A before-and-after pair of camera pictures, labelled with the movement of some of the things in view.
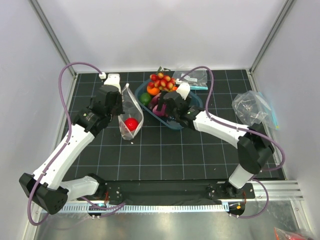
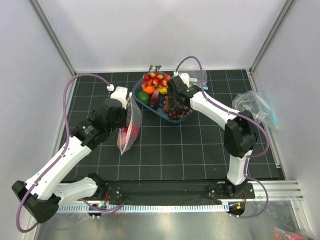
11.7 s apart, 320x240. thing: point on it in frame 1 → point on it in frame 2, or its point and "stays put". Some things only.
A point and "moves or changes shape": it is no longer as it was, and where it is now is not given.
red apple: (132, 123) → (132, 129)
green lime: (145, 98) stays put
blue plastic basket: (175, 123) → (152, 89)
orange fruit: (154, 91) stays put
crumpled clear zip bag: (252, 107) stays put
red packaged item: (280, 234) stays put
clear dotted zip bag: (132, 118) moves or changes shape
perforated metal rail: (126, 208) stays put
